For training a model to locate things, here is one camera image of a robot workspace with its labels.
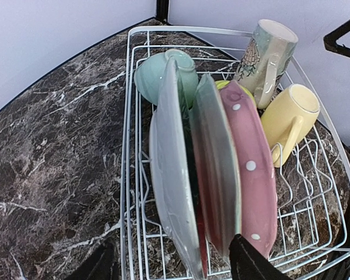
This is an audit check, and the pink polka dot plate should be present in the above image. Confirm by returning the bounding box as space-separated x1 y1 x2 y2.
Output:
219 89 277 258

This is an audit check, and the red teal floral plate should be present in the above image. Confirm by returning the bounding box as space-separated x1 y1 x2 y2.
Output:
189 73 242 259

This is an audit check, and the yellow mug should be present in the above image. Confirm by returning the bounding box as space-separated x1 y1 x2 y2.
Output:
261 84 320 168

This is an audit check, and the lime green bowl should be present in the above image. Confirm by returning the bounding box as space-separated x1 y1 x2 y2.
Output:
215 80 254 100

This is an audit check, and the white wire dish rack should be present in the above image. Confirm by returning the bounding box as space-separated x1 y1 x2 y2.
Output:
120 25 350 279

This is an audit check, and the light teal bowl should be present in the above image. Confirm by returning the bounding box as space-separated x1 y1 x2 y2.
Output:
133 48 200 109

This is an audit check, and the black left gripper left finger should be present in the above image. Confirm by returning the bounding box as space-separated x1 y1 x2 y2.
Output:
81 240 119 279

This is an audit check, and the patterned beige tall mug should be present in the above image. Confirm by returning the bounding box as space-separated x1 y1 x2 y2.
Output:
234 19 298 110

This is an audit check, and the black right corner post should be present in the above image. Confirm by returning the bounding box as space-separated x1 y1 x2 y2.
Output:
155 0 170 23

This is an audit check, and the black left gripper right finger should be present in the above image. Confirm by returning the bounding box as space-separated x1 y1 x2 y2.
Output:
229 234 291 280

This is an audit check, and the pale green flower plate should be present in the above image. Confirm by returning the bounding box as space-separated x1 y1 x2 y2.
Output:
149 57 205 279

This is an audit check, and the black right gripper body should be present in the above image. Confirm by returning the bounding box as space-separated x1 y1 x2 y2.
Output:
323 19 350 58

